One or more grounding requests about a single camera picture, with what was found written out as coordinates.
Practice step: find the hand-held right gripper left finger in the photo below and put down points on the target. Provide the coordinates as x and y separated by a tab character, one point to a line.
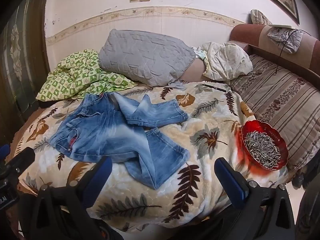
98	179

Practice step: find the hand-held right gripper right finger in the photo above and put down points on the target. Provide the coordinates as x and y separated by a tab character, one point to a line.
230	180

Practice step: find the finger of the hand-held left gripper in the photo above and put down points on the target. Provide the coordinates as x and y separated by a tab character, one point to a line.
3	151
20	159

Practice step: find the blue denim pants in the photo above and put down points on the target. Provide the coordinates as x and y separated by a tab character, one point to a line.
100	130

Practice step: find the pile of sunflower seeds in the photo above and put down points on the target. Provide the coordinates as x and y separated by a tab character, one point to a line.
262	147

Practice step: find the cream leaf print blanket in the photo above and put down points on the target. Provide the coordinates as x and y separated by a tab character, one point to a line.
212	120

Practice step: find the red glass bowl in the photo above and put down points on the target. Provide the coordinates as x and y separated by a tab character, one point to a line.
276	132

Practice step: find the black pen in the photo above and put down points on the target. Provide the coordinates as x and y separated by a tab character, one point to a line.
214	87

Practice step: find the striped floral cushion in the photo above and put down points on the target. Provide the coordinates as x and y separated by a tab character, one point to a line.
282	97

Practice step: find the dark wooden glass door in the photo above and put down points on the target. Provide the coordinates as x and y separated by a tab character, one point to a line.
22	55

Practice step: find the green patterned cloth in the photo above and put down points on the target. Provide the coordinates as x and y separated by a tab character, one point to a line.
75	77

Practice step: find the pink pillow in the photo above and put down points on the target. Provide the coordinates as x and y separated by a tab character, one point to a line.
195	72

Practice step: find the cream floral cloth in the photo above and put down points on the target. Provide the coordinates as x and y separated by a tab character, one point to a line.
230	57

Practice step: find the grey quilted pillow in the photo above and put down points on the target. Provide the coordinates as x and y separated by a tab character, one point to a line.
145	52

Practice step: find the brown upholstered headboard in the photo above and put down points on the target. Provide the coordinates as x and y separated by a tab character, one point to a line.
252	33

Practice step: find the grey crumpled cloth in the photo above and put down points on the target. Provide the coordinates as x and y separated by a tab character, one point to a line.
285	40

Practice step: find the white paper sheet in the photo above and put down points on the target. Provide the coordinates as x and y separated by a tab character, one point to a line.
281	26

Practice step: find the small patterned pillow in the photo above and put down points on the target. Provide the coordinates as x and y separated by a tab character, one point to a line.
260	17

